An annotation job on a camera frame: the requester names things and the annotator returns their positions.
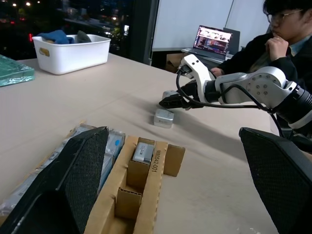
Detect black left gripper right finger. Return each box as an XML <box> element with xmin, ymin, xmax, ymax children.
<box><xmin>238</xmin><ymin>127</ymin><xmax>312</xmax><ymax>234</ymax></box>

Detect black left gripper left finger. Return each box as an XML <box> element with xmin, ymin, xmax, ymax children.
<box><xmin>0</xmin><ymin>126</ymin><xmax>110</xmax><ymax>234</ymax></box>

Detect small silver camera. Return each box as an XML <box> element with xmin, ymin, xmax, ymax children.
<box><xmin>162</xmin><ymin>90</ymin><xmax>181</xmax><ymax>99</ymax></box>
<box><xmin>153</xmin><ymin>108</ymin><xmax>175</xmax><ymax>129</ymax></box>
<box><xmin>132</xmin><ymin>142</ymin><xmax>156</xmax><ymax>164</ymax></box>

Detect brown cardboard box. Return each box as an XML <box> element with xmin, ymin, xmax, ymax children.
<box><xmin>165</xmin><ymin>53</ymin><xmax>186</xmax><ymax>74</ymax></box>

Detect brown cardboard divider tray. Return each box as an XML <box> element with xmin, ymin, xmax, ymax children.
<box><xmin>84</xmin><ymin>135</ymin><xmax>186</xmax><ymax>234</ymax></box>

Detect person's right hand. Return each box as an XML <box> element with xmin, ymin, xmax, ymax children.
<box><xmin>210</xmin><ymin>67</ymin><xmax>225</xmax><ymax>77</ymax></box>

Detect person's left hand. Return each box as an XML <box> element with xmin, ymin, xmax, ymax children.
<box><xmin>265</xmin><ymin>36</ymin><xmax>290</xmax><ymax>62</ymax></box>

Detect open laptop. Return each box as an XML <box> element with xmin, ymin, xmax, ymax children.
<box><xmin>181</xmin><ymin>24</ymin><xmax>234</xmax><ymax>61</ymax></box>

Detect clear plastic packaging bags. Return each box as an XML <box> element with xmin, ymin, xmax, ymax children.
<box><xmin>0</xmin><ymin>123</ymin><xmax>126</xmax><ymax>225</ymax></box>

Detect dark window pillar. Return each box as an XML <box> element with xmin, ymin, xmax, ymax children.
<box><xmin>130</xmin><ymin>0</ymin><xmax>160</xmax><ymax>66</ymax></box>

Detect white board panel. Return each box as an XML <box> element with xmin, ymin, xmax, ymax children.
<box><xmin>151</xmin><ymin>0</ymin><xmax>272</xmax><ymax>52</ymax></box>

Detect white plastic bin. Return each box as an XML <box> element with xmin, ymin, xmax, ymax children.
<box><xmin>31</xmin><ymin>34</ymin><xmax>112</xmax><ymax>76</ymax></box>

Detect grey-green cloth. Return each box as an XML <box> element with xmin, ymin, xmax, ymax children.
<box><xmin>76</xmin><ymin>30</ymin><xmax>93</xmax><ymax>43</ymax></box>

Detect person in dark jacket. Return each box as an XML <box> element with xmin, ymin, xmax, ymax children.
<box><xmin>211</xmin><ymin>0</ymin><xmax>312</xmax><ymax>152</ymax></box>

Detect thin-framed glasses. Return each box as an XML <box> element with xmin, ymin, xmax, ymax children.
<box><xmin>266</xmin><ymin>9</ymin><xmax>305</xmax><ymax>24</ymax></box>

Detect blue cloth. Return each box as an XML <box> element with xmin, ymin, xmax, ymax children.
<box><xmin>36</xmin><ymin>29</ymin><xmax>75</xmax><ymax>45</ymax></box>

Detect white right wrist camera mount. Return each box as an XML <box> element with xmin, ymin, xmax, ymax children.
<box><xmin>179</xmin><ymin>54</ymin><xmax>217</xmax><ymax>103</ymax></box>

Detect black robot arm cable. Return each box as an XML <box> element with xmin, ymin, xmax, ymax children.
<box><xmin>175</xmin><ymin>65</ymin><xmax>286</xmax><ymax>138</ymax></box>

